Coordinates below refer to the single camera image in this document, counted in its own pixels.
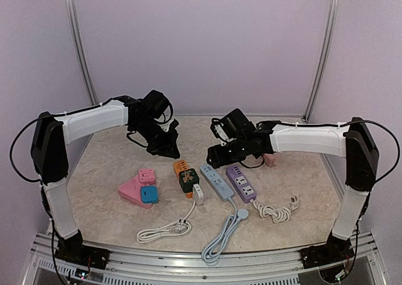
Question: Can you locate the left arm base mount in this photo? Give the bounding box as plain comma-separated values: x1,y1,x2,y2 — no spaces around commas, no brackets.
55,230,110,270

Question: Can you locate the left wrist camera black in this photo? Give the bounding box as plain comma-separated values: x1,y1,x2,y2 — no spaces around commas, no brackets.
143,90,173,124

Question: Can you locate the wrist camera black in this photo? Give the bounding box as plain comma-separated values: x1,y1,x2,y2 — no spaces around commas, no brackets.
143,90,173,124
210,108,256,145

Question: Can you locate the white charger plug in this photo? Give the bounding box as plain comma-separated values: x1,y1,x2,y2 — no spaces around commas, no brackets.
192,183,204,205

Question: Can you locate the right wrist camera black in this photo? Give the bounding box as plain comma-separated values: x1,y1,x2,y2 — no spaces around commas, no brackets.
210,108,256,145

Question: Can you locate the light blue power strip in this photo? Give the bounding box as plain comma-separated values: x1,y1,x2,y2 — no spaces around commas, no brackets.
199,164,234,202

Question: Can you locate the dark green cube adapter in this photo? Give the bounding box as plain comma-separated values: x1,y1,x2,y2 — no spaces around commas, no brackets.
178,168,200,193

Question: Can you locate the right aluminium corner post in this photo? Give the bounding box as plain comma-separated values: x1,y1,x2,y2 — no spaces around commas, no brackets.
303,0,339,122

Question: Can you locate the light blue cable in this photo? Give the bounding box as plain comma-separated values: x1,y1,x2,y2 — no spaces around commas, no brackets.
200,196,249,266

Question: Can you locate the black charger plug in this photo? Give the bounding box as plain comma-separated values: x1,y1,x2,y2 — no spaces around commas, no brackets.
207,149,221,169

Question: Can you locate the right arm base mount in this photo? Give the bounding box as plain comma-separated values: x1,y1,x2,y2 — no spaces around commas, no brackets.
300,232,354,269

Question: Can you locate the orange power strip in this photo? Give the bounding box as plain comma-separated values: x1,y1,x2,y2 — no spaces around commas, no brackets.
173,160,193,199

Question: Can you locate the white cable of purple strip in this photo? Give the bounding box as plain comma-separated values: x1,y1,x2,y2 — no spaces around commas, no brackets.
251,195,301,224

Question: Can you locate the small pink charger plug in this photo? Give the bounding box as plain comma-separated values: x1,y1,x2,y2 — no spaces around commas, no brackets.
264,154,276,168

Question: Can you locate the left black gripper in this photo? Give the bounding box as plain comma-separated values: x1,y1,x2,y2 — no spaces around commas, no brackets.
132,117,181,158

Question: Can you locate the white cable of orange strip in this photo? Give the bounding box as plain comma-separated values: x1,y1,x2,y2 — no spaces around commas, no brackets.
136,201,198,244

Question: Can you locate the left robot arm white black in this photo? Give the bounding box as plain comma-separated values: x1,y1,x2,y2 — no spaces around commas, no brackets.
31,90,180,263

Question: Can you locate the purple power strip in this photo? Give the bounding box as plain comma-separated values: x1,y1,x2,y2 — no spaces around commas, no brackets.
225,165,257,203

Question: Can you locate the aluminium front rail frame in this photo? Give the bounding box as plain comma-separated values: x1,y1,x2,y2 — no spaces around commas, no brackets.
17,232,391,284

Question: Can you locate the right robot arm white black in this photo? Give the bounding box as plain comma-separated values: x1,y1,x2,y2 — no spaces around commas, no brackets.
206,117,379,262

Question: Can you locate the aluminium corner post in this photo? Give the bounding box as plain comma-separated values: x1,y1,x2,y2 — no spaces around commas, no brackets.
303,0,339,122
65,0,98,105

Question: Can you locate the blue square plug adapter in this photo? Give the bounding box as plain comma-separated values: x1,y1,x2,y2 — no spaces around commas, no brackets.
140,185,158,204

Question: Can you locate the pink square plug adapter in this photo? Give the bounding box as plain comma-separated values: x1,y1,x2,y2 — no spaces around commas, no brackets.
138,168,156,186

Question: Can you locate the pink triangular power strip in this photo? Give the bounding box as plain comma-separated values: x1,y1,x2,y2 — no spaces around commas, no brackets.
118,175,153,209

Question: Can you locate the left aluminium corner post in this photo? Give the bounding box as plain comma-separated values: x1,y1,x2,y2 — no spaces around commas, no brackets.
65,0,98,105

